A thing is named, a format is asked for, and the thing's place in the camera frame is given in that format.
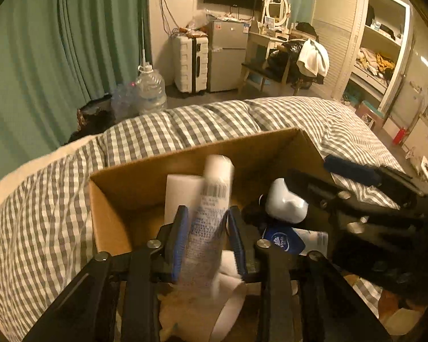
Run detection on white foam block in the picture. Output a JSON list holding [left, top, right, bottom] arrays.
[[164, 174, 205, 225]]

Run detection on wooden chair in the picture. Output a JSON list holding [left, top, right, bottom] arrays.
[[238, 48, 296, 91]]

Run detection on blue and white tissue packet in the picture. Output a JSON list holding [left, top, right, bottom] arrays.
[[262, 224, 329, 257]]

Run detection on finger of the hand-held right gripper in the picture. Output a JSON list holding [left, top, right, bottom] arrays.
[[324, 155, 426, 201], [286, 168, 351, 219]]

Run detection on wide green curtain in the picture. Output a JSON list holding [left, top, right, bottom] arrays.
[[0, 0, 152, 189]]

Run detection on white towel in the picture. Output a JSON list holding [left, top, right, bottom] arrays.
[[297, 39, 330, 77]]

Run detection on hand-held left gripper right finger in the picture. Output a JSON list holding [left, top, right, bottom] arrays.
[[226, 206, 393, 342]]

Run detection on thin white rod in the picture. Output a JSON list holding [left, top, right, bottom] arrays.
[[140, 18, 147, 66]]

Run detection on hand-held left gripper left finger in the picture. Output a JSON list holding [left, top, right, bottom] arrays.
[[21, 205, 190, 342]]

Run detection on clear snack bag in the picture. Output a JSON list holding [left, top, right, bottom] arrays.
[[185, 18, 208, 38]]

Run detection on brown cardboard box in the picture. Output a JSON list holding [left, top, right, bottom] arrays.
[[88, 127, 338, 342]]

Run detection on hanging wall cables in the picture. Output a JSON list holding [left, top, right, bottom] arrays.
[[159, 0, 181, 36]]

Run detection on large clear water jug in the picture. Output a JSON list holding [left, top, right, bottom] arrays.
[[134, 63, 167, 115]]

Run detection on white rounded object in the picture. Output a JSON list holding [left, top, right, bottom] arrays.
[[265, 178, 309, 223]]

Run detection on white vanity desk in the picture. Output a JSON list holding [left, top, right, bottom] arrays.
[[244, 30, 293, 75]]

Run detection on grey checkered blanket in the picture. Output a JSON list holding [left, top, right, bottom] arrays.
[[0, 97, 405, 342]]

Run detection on black bag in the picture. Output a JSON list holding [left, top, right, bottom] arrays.
[[68, 94, 116, 145]]

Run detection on silver small fridge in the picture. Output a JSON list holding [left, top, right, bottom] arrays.
[[206, 19, 250, 93]]

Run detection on chair with clothes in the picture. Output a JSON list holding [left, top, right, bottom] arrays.
[[267, 22, 320, 86]]

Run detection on bag of plastic bottles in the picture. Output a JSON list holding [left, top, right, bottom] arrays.
[[110, 83, 141, 120]]

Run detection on white wardrobe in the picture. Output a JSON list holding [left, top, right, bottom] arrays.
[[312, 0, 414, 115]]

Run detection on white suitcase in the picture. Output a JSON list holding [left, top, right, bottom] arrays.
[[173, 35, 209, 95]]

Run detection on white printed tube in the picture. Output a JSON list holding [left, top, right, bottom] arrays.
[[178, 154, 235, 293]]

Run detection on white paper strip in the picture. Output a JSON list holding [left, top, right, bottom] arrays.
[[209, 251, 248, 341]]

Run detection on round white vanity mirror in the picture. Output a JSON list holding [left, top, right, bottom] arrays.
[[262, 0, 291, 29]]

